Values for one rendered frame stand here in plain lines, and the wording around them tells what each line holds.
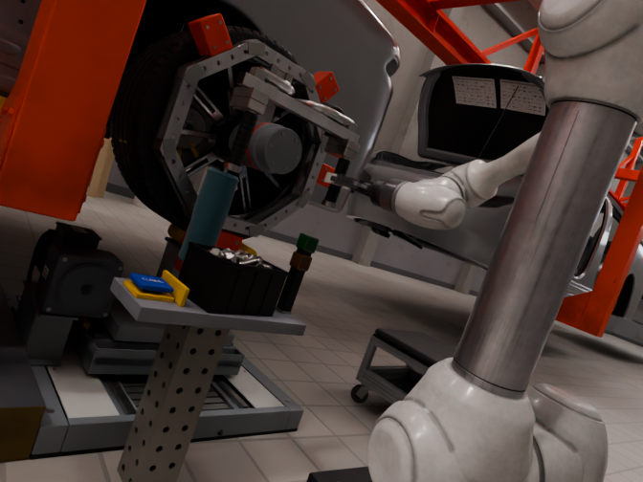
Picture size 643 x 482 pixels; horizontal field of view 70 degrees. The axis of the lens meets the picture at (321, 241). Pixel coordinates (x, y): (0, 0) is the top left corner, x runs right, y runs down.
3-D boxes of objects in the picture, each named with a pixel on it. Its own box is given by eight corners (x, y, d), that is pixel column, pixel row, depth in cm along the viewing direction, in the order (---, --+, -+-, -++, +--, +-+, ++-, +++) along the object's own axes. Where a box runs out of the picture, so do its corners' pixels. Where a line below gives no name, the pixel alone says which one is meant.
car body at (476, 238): (515, 282, 801) (548, 195, 791) (635, 326, 666) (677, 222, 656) (312, 211, 462) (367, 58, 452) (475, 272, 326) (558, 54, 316)
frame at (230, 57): (282, 242, 163) (335, 95, 159) (294, 248, 158) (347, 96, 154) (131, 202, 125) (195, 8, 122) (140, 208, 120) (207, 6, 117)
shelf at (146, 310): (266, 310, 128) (270, 299, 128) (302, 336, 115) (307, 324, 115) (109, 289, 98) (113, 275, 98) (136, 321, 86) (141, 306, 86)
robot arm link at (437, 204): (392, 226, 115) (426, 210, 122) (443, 243, 103) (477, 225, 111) (391, 185, 110) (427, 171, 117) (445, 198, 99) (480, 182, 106)
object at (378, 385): (410, 447, 175) (442, 364, 173) (343, 397, 200) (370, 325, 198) (460, 434, 206) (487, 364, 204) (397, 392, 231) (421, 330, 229)
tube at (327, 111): (314, 127, 150) (325, 96, 149) (354, 133, 136) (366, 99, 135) (273, 105, 138) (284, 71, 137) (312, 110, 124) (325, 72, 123)
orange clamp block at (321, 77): (307, 104, 154) (325, 89, 157) (322, 105, 149) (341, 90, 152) (299, 85, 150) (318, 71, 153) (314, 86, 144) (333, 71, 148)
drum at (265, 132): (255, 170, 148) (270, 129, 147) (295, 183, 132) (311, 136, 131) (218, 156, 138) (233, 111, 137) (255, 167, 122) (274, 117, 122)
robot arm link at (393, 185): (410, 221, 119) (392, 215, 123) (422, 187, 118) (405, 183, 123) (388, 211, 113) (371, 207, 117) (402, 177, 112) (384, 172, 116)
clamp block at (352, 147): (334, 157, 141) (341, 140, 141) (354, 161, 135) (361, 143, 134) (322, 151, 138) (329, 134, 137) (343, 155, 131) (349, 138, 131)
